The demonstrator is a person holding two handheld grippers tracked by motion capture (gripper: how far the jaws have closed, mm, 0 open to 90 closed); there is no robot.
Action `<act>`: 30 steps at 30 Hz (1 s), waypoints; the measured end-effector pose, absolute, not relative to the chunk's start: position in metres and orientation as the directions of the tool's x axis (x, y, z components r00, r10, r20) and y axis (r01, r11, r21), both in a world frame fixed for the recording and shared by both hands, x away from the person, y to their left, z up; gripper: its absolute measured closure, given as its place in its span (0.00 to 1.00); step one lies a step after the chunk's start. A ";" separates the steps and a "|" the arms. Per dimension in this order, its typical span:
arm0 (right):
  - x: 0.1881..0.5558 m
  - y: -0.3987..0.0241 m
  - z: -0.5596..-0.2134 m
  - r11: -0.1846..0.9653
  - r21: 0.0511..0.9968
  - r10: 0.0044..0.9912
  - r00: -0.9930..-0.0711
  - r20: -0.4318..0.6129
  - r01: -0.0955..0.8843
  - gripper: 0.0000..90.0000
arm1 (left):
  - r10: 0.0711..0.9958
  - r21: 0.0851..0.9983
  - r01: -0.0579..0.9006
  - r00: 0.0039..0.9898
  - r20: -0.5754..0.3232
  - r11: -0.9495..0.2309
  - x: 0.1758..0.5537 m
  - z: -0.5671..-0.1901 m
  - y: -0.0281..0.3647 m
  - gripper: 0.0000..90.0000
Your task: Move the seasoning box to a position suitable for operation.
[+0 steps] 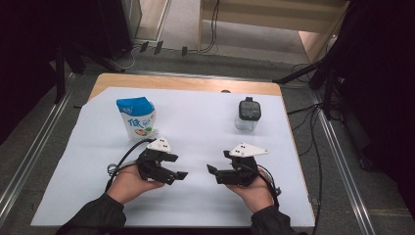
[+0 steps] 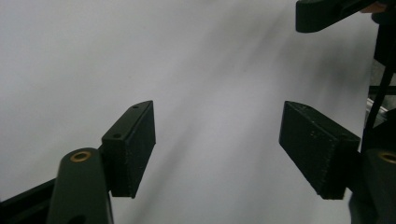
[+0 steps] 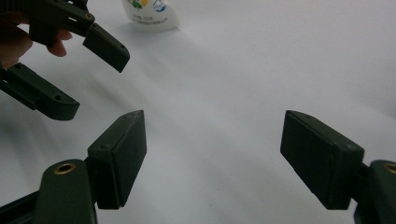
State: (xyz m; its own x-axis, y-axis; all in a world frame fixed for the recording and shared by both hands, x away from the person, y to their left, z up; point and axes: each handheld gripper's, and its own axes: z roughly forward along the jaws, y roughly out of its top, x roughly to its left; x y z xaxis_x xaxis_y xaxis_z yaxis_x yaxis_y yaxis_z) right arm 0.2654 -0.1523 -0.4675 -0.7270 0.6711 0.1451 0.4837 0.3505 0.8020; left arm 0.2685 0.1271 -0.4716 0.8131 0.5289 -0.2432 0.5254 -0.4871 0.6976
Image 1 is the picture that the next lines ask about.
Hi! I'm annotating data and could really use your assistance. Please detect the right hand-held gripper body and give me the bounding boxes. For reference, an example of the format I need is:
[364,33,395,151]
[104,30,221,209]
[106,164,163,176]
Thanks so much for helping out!
[214,142,270,188]

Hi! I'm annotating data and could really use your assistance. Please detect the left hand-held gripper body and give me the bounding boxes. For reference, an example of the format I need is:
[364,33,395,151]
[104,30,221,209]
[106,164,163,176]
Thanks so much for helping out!
[136,137,174,184]

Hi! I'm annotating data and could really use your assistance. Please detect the clear jar with black lid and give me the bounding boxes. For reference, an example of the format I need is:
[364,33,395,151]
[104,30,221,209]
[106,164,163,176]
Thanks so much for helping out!
[234,96,262,132]

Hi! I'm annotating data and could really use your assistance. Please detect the blue and white pouch bag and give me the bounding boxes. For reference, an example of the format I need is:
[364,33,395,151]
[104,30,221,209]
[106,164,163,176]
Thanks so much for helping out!
[115,96,160,142]

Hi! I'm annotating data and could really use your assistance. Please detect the person's right hand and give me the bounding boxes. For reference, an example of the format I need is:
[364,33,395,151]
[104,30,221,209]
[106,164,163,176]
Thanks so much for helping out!
[226,167,277,213]

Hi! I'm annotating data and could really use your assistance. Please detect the person's left hand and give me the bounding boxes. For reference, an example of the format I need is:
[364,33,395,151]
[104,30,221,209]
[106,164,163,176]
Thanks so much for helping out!
[107,164,165,205]

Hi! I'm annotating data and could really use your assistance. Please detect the white table sheet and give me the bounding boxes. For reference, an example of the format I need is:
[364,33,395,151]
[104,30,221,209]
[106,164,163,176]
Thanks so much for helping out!
[30,86,316,228]

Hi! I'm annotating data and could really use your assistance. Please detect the black upright stand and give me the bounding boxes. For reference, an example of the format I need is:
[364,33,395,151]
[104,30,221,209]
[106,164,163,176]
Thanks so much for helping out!
[53,42,68,105]

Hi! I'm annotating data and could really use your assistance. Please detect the black tripod stand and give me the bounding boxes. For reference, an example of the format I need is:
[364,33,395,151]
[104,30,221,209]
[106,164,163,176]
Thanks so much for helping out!
[273,48,346,121]

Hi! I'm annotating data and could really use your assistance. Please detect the grey metal cabinet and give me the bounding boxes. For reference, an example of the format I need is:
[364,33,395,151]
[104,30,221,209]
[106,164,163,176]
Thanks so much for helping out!
[120,0,143,43]

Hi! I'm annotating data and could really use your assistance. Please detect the light wooden shelf unit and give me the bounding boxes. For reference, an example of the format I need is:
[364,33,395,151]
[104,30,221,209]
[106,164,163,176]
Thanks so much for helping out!
[197,0,351,65]

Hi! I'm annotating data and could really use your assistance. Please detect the black curtain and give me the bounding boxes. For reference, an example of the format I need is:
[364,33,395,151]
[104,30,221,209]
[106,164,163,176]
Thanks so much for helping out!
[326,0,415,219]
[0,0,131,145]

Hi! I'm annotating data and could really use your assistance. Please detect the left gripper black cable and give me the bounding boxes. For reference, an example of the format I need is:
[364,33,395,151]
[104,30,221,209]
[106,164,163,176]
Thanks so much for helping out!
[105,138,156,194]

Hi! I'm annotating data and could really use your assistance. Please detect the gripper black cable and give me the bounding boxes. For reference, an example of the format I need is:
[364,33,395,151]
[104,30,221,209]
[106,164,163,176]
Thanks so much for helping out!
[105,138,156,194]
[248,163,282,210]

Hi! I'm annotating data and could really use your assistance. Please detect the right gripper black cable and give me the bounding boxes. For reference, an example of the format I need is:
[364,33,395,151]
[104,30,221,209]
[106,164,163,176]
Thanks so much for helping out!
[248,163,282,210]

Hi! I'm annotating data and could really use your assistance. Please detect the black floor cables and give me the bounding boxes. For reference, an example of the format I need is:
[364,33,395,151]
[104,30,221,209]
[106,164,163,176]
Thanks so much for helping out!
[287,102,327,235]

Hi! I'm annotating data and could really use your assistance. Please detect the metal floor rail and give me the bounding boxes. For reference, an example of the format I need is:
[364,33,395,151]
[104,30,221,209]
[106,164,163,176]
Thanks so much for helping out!
[0,72,74,226]
[311,91,376,235]

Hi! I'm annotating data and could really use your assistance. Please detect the white floor cable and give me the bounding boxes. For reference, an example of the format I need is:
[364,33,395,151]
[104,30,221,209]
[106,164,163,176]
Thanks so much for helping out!
[109,45,141,71]

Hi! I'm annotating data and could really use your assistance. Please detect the hanging black cables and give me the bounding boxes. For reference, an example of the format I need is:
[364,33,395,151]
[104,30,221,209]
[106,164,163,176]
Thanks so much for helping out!
[199,0,220,54]

